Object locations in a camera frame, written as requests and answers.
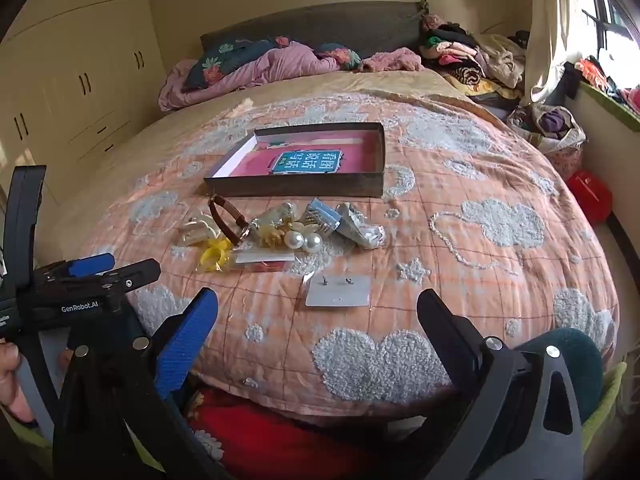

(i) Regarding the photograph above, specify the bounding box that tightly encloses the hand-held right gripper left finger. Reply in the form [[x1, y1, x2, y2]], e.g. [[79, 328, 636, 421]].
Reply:
[[52, 287, 232, 480]]

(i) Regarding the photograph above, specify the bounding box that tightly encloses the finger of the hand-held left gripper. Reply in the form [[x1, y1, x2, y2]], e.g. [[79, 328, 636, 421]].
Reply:
[[34, 253, 117, 287], [99, 258, 162, 302]]

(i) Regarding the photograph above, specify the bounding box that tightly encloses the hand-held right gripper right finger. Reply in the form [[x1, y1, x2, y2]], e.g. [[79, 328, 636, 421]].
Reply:
[[416, 288, 584, 480]]

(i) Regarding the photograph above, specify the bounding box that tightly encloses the cream hair claw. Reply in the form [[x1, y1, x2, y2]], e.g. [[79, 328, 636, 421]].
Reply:
[[180, 211, 221, 247]]

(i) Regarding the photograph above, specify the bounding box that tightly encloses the brown strap watch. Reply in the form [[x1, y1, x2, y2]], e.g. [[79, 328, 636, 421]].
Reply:
[[207, 195, 252, 250]]

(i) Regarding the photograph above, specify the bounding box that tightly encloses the white stud earring card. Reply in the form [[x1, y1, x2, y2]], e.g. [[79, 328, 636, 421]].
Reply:
[[302, 274, 373, 309]]

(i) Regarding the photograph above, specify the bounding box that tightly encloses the small clear plastic bag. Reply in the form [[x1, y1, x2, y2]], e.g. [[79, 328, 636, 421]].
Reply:
[[231, 251, 297, 275]]

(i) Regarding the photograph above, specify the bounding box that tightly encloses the plastic bag of beads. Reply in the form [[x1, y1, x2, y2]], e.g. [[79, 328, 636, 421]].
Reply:
[[334, 201, 387, 250]]

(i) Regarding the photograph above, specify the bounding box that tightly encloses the shallow cardboard box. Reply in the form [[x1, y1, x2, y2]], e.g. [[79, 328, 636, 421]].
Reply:
[[203, 121, 386, 200]]

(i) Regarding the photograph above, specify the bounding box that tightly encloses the person's left forearm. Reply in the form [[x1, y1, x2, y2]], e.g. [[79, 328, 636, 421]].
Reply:
[[0, 407, 56, 456]]

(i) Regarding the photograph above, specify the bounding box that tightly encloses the person's left hand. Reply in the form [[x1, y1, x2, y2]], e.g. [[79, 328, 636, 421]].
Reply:
[[0, 342, 37, 423]]

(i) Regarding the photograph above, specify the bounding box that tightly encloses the yellow flower hair clip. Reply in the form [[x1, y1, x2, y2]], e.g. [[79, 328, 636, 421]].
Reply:
[[257, 227, 286, 249]]

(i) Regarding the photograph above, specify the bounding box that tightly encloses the red cloth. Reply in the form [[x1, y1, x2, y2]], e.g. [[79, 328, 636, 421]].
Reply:
[[185, 387, 401, 480]]

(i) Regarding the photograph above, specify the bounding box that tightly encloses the teal cushion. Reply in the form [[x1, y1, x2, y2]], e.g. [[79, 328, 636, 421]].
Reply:
[[520, 327, 603, 426]]

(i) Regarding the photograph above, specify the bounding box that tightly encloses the cream wardrobe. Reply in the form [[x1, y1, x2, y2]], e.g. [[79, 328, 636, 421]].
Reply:
[[0, 0, 168, 206]]

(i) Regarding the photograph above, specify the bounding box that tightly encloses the green cloth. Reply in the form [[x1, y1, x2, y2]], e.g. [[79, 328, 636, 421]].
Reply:
[[580, 360, 628, 453]]

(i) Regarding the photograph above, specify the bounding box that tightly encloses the pink printed book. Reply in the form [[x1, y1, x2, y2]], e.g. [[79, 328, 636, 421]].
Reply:
[[227, 132, 376, 178]]

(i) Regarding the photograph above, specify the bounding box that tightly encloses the red container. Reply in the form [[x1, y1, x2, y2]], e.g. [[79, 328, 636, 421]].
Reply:
[[566, 170, 614, 226]]

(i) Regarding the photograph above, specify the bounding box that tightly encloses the bag of clothes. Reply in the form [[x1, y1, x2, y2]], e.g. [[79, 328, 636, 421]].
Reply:
[[507, 104, 587, 176]]

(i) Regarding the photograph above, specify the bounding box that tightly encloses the purple quilt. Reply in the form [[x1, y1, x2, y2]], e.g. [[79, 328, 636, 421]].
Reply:
[[159, 40, 341, 112]]

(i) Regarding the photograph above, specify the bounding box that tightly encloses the pile of clothes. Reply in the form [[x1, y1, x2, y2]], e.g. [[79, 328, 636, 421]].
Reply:
[[419, 12, 531, 101]]

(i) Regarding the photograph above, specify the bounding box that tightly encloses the beige bed sheet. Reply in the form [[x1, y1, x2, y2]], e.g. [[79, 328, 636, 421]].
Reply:
[[65, 67, 501, 201]]

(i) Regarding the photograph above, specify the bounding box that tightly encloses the pink fluffy garment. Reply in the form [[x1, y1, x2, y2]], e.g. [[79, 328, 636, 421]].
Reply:
[[360, 47, 425, 73]]

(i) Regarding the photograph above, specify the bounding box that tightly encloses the green window seat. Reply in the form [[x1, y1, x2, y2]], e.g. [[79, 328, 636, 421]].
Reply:
[[575, 57, 640, 133]]

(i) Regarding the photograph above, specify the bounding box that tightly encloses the cream curtain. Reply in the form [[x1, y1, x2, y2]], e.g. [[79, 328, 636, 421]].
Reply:
[[520, 0, 591, 106]]

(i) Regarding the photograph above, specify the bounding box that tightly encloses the grey padded headboard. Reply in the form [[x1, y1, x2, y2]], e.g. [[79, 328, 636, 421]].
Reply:
[[200, 1, 426, 58]]

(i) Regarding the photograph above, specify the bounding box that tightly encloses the window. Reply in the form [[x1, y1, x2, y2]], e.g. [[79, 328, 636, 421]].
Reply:
[[565, 0, 640, 76]]

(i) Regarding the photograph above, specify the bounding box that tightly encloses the yellow ring in clear bag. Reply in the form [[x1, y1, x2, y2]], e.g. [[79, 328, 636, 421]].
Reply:
[[196, 237, 236, 273]]

